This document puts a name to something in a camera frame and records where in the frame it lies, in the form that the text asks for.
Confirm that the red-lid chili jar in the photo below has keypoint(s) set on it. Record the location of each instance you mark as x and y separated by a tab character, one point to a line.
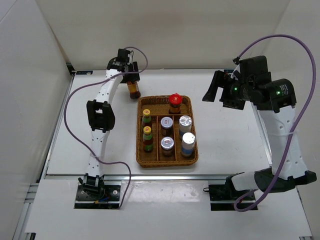
133	89

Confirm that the white-lid brown sauce jar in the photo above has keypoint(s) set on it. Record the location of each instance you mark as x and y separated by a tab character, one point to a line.
166	126

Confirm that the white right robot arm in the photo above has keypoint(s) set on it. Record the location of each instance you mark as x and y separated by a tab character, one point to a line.
275	102

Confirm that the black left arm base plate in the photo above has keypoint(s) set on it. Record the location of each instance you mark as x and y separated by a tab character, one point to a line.
107	199

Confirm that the white-lid dark sauce jar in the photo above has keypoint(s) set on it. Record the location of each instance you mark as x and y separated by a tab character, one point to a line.
167	146

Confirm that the yellow-cap green-label sauce bottle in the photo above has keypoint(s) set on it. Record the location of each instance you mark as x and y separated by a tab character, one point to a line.
146	118

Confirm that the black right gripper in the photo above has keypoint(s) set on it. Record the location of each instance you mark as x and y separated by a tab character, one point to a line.
218	81

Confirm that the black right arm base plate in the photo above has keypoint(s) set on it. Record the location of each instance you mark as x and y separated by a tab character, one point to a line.
222	200

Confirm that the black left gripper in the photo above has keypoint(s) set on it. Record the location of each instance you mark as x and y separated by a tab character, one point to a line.
132	77

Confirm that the red-lid sauce jar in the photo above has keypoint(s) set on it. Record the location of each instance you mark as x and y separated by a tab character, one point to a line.
175	101

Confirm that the brown wicker basket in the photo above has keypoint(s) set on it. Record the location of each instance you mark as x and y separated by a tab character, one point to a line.
159	108

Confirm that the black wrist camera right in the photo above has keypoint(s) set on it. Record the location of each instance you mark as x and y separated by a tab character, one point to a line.
254	71

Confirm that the silver-lid blue-label spice jar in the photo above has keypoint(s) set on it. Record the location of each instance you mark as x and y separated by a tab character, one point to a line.
188	144

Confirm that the silver-lid white spice jar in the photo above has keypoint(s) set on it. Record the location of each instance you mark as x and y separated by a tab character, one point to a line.
185	125

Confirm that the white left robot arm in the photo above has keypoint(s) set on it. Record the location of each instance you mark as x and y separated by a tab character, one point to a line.
101	119

